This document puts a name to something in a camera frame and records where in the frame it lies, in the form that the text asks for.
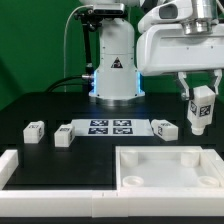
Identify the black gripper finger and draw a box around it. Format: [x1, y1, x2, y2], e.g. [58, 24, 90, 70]
[176, 72, 194, 100]
[213, 69, 222, 95]

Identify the white square tabletop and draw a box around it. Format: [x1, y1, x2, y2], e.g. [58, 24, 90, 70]
[115, 146, 221, 188]

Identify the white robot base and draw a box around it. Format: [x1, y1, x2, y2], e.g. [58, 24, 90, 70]
[89, 18, 145, 106]

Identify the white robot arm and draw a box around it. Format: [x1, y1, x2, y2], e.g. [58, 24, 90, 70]
[136, 0, 224, 100]

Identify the sheet with four tags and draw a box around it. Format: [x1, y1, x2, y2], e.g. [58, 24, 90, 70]
[71, 119, 153, 136]

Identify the white right fence wall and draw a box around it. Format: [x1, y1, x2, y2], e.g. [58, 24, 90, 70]
[205, 149, 224, 188]

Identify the white fence wall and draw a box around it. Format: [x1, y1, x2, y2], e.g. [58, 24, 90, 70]
[205, 149, 224, 188]
[0, 189, 224, 218]
[0, 149, 19, 190]

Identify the black camera stand pole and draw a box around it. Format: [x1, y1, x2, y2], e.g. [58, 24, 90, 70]
[74, 9, 100, 75]

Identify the black camera on stand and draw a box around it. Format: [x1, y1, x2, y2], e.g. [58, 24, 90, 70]
[93, 3, 125, 17]

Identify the black cable bundle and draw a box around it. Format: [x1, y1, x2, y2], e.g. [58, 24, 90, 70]
[45, 74, 95, 93]

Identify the white cable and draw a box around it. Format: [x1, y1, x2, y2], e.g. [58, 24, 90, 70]
[62, 4, 88, 93]

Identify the white front fence wall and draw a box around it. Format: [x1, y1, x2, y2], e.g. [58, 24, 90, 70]
[0, 189, 224, 218]

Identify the white left fence wall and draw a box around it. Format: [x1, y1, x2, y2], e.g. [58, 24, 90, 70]
[0, 149, 19, 190]

